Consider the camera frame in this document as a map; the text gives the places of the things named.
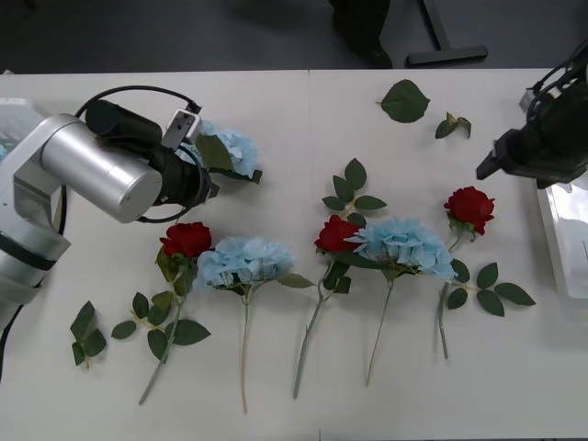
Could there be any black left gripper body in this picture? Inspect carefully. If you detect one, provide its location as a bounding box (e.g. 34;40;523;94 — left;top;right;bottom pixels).
181;158;220;208

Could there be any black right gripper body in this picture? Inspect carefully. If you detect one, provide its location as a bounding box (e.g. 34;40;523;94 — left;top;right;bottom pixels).
493;130;588;190

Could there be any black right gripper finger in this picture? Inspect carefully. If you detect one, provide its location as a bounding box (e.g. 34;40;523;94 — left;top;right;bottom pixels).
476;150;508;181

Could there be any pale blue artificial flower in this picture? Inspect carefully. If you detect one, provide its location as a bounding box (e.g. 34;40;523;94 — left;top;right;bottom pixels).
344;218;459;388
195;119;258;183
196;235;317;414

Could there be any red artificial rose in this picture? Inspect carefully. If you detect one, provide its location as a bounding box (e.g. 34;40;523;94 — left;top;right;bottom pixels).
139;221;213;406
292;214;367;400
437;186;496;360

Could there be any small folded green leaf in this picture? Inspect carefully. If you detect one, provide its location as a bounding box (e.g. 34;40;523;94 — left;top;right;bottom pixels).
435;111;473;140

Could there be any shallow white box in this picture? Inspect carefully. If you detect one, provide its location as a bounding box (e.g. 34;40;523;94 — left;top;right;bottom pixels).
535;181;588;300
0;96;50;162

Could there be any large single green leaf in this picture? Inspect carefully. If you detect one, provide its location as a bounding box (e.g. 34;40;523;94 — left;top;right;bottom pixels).
375;79;432;124

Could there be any black T-shaped stand foot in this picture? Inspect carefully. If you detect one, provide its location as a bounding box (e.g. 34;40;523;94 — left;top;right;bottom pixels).
406;0;488;68

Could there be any person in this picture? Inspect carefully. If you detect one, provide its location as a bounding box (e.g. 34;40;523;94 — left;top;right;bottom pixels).
328;0;394;70

